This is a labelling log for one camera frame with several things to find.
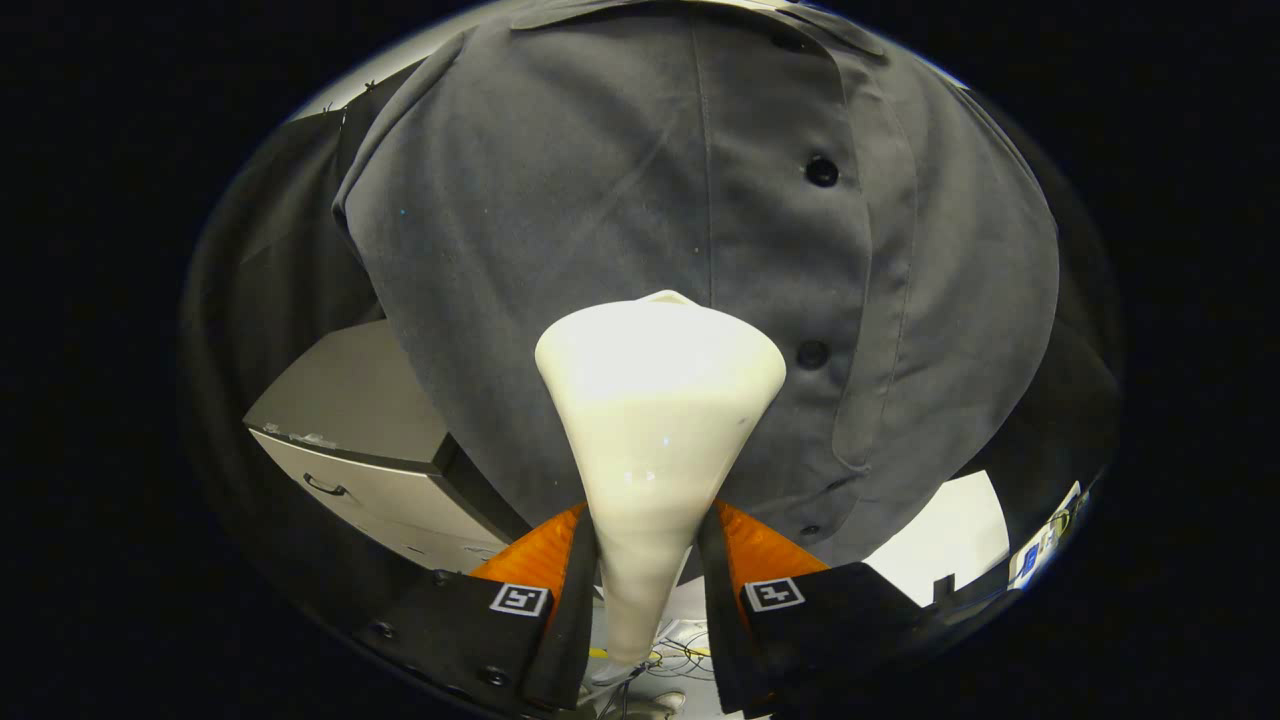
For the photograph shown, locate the grey button-up shirt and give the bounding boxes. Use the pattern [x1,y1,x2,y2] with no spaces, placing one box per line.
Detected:
[333,0,1061,569]

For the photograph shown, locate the white garment steamer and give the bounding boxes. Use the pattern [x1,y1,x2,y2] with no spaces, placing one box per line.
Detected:
[535,290,788,691]

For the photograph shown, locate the tangle of floor cables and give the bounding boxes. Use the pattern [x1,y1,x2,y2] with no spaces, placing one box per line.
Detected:
[590,620,716,691]

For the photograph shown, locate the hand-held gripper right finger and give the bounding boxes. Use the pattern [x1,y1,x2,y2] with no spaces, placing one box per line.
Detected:
[697,497,951,716]

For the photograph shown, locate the grey cabinet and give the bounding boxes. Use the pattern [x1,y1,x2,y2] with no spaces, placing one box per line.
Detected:
[243,318,531,576]

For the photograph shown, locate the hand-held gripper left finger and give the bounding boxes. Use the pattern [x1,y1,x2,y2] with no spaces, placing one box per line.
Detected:
[352,503,601,716]

